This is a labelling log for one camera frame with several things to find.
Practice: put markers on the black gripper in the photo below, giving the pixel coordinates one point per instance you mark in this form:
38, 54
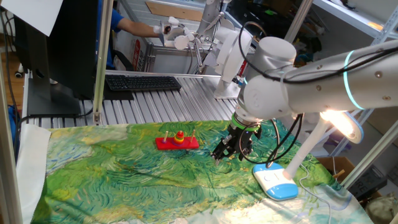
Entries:
244, 138

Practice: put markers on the white blue desk lamp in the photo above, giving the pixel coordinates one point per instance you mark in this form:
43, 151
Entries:
273, 183

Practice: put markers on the person forearm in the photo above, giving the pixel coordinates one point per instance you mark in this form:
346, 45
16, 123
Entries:
136, 28

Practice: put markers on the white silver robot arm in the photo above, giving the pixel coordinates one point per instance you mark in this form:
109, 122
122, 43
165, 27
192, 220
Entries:
326, 93

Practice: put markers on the rainbow stacked toy rings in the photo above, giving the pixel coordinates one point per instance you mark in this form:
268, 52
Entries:
178, 137

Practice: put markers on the white haptic control device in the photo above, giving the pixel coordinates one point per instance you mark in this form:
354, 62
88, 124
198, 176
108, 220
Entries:
231, 53

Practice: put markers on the green painted landscape cloth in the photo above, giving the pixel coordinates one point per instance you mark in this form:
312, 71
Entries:
140, 186

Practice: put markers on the cardboard box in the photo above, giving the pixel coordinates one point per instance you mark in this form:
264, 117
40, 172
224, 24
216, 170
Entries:
335, 165

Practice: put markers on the black keyboard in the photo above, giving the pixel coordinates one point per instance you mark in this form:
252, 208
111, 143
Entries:
143, 83

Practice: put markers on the black equipment case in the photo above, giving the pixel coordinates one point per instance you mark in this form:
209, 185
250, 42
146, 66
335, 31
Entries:
371, 183

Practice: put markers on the brown cardboard sheet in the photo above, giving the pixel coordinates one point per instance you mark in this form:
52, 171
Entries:
174, 11

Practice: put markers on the blue shirt person torso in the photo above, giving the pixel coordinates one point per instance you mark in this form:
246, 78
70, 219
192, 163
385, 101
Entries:
109, 46

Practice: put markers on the metal storage shelf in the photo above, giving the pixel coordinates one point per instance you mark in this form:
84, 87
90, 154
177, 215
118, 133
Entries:
351, 15

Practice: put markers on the black computer monitor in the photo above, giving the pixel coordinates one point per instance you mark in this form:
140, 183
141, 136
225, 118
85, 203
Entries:
71, 46

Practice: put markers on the white paper sheet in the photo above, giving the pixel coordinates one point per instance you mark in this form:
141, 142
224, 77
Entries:
31, 12

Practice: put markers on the aluminium frame post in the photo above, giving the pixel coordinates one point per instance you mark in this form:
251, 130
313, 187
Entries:
102, 62
298, 18
370, 155
7, 155

